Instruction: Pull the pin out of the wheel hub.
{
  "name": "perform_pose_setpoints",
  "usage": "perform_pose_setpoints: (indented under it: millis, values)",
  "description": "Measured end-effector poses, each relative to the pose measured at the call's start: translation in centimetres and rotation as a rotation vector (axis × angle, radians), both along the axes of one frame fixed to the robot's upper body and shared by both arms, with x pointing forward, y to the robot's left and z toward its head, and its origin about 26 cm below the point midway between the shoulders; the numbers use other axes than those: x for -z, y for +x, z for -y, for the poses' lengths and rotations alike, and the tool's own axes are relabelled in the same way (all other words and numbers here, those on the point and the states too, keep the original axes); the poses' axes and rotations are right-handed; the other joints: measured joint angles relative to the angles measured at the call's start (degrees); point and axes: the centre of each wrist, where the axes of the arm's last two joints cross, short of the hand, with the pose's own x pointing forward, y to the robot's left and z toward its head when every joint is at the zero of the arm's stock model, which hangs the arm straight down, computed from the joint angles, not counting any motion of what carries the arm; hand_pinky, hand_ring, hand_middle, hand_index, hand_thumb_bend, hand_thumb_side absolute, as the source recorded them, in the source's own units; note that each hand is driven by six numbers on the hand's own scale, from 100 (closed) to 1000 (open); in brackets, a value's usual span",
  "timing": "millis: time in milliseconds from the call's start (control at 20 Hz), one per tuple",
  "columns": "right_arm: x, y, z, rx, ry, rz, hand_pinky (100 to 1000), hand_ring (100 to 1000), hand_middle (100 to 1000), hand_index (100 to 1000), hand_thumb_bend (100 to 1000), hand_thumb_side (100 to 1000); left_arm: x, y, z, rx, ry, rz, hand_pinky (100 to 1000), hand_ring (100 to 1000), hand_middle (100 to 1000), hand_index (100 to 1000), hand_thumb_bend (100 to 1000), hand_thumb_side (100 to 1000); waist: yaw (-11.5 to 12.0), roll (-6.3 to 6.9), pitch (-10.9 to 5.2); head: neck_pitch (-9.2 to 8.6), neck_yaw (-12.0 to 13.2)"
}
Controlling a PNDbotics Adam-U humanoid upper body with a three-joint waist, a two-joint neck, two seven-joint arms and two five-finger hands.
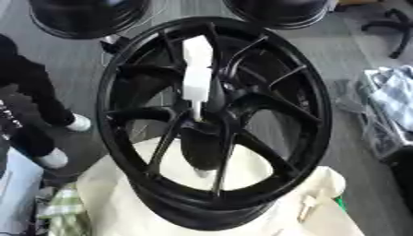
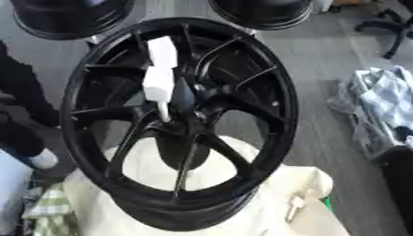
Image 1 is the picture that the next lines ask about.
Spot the white pin with flat head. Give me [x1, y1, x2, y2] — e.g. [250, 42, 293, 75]
[181, 34, 215, 123]

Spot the black spoked wheel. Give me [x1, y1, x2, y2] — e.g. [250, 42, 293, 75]
[95, 16, 335, 231]

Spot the black round wheel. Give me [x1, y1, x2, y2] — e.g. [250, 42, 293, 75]
[220, 0, 333, 30]
[27, 0, 154, 40]

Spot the small white pin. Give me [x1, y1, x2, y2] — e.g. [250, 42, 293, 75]
[297, 195, 322, 223]

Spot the clear plastic bag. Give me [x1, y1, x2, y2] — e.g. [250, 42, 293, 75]
[332, 71, 413, 159]

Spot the green white checked cloth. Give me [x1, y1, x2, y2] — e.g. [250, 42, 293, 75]
[35, 183, 92, 236]

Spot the person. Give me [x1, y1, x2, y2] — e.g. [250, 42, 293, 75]
[0, 33, 94, 171]

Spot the blue white checked cloth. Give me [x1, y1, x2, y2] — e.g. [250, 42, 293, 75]
[362, 65, 413, 133]

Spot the black office chair base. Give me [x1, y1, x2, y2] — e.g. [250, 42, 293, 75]
[360, 7, 413, 60]

